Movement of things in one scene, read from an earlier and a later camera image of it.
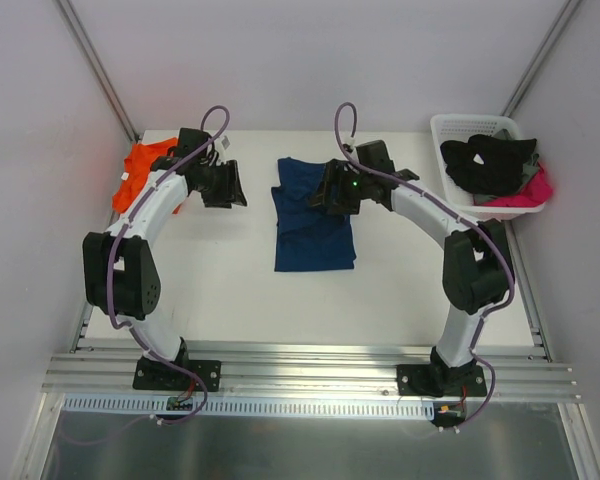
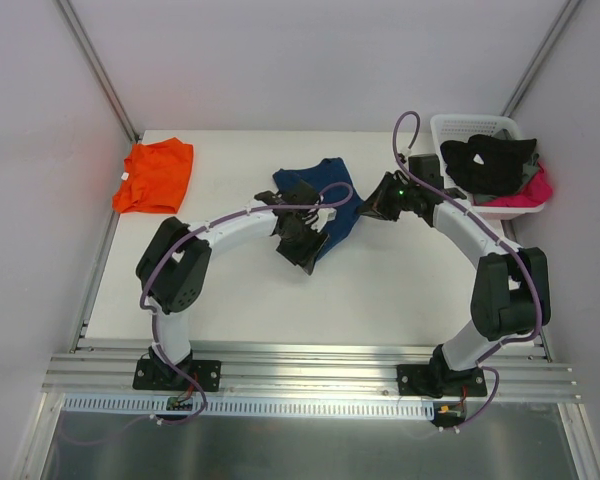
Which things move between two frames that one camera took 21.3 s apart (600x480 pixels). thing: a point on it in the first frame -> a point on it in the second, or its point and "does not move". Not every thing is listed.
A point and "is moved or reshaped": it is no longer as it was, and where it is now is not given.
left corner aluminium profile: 98,68 does not move
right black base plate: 440,381 does not move
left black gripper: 222,185 -> 300,242
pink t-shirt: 537,190 does not move
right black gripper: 333,186 -> 385,198
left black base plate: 152,374 does not move
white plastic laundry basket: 450,127 does not move
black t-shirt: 502,168 does not move
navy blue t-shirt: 308,237 is moved or reshaped
